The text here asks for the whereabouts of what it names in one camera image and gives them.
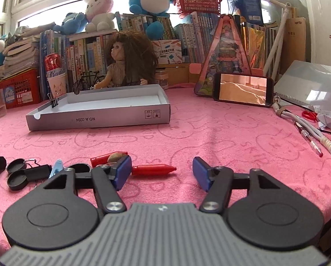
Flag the large blue round plush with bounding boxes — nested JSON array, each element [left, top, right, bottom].
[[126, 0, 175, 41]]

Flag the red scissors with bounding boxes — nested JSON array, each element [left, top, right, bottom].
[[301, 110, 318, 122]]

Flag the white cat-print paper cup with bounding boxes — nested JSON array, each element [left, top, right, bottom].
[[47, 75, 67, 100]]

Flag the grey cardboard box tray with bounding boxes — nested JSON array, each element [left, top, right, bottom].
[[26, 84, 171, 131]]

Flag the pink triangular toy package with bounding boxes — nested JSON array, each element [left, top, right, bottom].
[[194, 14, 262, 97]]

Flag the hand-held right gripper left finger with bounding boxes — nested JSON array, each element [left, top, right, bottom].
[[42, 155, 133, 214]]

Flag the grey folded paper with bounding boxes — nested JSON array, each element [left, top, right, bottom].
[[317, 110, 331, 129]]

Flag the light blue clip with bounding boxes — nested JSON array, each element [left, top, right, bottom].
[[48, 159, 64, 179]]

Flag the brown kraft board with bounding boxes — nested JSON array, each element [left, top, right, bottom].
[[282, 14, 307, 75]]

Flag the stack of worn books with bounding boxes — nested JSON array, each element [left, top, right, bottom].
[[2, 26, 55, 78]]

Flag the yellow wooden box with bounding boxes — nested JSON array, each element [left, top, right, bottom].
[[156, 63, 192, 85]]

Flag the grey folder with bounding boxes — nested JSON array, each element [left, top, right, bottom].
[[274, 60, 331, 117]]

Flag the white stationery-print box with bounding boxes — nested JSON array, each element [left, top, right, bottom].
[[151, 39, 184, 64]]

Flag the brown-haired doll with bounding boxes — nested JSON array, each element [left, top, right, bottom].
[[91, 31, 159, 90]]

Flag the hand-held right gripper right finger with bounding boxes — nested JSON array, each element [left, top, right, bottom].
[[193, 157, 286, 214]]

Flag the red plastic crate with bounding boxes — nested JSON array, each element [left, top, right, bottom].
[[0, 68, 42, 108]]

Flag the white plastic pipes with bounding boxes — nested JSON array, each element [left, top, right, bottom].
[[262, 0, 292, 81]]

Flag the row of glossy thin books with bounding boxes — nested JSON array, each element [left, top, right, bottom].
[[239, 21, 275, 71]]

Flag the red pen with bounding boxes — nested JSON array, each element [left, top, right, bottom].
[[294, 121, 323, 158]]

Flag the row of upright books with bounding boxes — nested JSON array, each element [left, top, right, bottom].
[[39, 11, 224, 95]]

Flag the small blue bear plush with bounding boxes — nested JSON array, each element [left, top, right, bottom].
[[53, 12, 88, 35]]

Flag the red crayon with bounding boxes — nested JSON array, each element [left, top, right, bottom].
[[131, 164, 177, 176], [90, 151, 128, 167]]

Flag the black round cap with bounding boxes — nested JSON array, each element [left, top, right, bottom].
[[70, 163, 92, 174], [7, 172, 29, 191], [6, 158, 27, 174]]

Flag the red plastic basket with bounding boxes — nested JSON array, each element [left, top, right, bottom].
[[173, 0, 223, 16]]

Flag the brown pebble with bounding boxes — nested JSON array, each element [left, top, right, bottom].
[[107, 152, 127, 163]]

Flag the small glass jar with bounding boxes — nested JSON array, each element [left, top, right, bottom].
[[155, 70, 169, 88]]

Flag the pink printed tablecloth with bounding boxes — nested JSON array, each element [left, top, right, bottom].
[[0, 84, 331, 258]]

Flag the black smartphone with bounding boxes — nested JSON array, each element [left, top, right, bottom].
[[212, 72, 274, 108]]

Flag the tall blue carton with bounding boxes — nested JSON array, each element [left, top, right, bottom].
[[235, 0, 264, 25]]

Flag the red drink can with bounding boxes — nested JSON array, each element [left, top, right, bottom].
[[44, 53, 65, 78]]

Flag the black binder clip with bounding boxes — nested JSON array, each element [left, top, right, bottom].
[[47, 94, 60, 108]]

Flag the white braided cord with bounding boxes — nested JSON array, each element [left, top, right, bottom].
[[272, 96, 331, 163]]

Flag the black miniature bicycle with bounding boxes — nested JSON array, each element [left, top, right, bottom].
[[72, 70, 106, 95]]

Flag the pink rabbit plush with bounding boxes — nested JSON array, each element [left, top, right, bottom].
[[84, 0, 117, 32]]

